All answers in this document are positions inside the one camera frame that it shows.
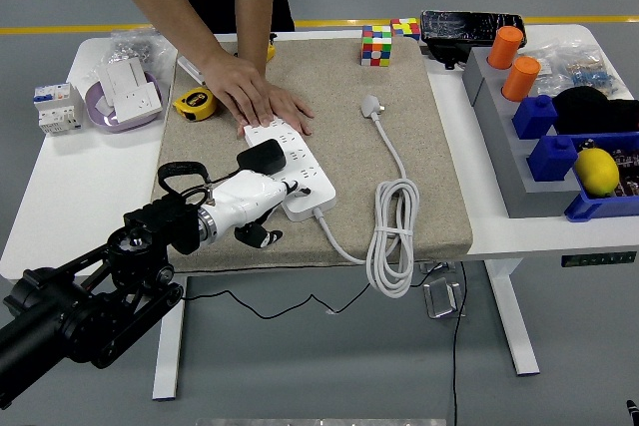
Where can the white switch panel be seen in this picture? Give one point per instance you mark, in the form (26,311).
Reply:
(122,77)

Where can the blue plastic bin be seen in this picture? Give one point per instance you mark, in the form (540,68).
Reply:
(589,206)

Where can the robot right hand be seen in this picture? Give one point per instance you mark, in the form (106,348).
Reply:
(633,410)

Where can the clear bag of parts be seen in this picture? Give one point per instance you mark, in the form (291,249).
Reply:
(574,67)

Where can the white power strip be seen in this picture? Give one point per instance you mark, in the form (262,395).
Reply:
(319,186)

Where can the small colourful puzzle cube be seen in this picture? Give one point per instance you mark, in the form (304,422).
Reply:
(407,27)

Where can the white table leg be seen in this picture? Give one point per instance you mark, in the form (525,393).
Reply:
(170,346)
(514,326)

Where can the black power adapter plug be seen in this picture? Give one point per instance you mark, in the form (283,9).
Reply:
(262,155)

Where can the person's left hand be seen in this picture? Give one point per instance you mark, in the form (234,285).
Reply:
(292,109)

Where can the clear acrylic stand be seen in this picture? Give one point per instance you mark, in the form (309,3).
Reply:
(442,296)
(432,268)

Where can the person's right hand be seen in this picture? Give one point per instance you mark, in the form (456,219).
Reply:
(234,82)

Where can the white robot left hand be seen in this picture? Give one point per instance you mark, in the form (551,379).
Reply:
(244,196)

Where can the large colourful puzzle cube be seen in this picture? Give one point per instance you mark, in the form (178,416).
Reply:
(377,47)

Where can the black film-wrapped box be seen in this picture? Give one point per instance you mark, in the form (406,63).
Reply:
(449,27)

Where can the clear bag of screws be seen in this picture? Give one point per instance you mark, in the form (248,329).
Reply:
(132,49)

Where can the yellow lemon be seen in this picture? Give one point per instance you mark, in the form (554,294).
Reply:
(596,171)

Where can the yellow tape measure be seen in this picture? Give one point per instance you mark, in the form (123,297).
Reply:
(194,103)

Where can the small yellow object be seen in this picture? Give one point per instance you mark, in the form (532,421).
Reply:
(272,53)

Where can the white wall socket panel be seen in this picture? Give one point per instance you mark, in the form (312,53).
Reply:
(137,102)

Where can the orange cylinder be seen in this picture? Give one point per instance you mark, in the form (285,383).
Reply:
(520,79)
(505,47)

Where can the table height control panel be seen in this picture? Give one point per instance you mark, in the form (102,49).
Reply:
(599,259)

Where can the blue peg block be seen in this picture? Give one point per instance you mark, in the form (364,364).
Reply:
(534,117)
(551,159)

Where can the grey-brown table mat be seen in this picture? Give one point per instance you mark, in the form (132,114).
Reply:
(339,156)

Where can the purple bowl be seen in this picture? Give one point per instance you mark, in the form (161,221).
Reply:
(100,121)

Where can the white circuit breaker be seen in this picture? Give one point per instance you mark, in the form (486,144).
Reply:
(55,107)

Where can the grey stepped peg base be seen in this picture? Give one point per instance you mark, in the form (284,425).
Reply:
(499,136)

